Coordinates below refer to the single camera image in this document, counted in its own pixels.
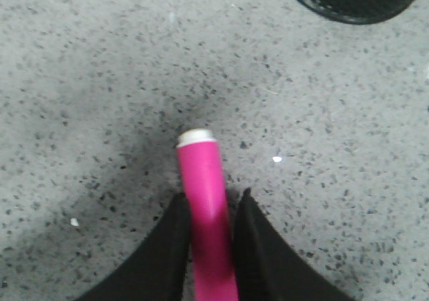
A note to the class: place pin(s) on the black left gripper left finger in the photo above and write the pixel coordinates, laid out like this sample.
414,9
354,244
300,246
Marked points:
157,268

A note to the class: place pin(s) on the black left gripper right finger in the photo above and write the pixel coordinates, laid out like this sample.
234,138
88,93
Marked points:
266,267

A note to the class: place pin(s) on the pink marker pen clear cap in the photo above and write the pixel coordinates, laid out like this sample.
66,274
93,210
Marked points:
204,186

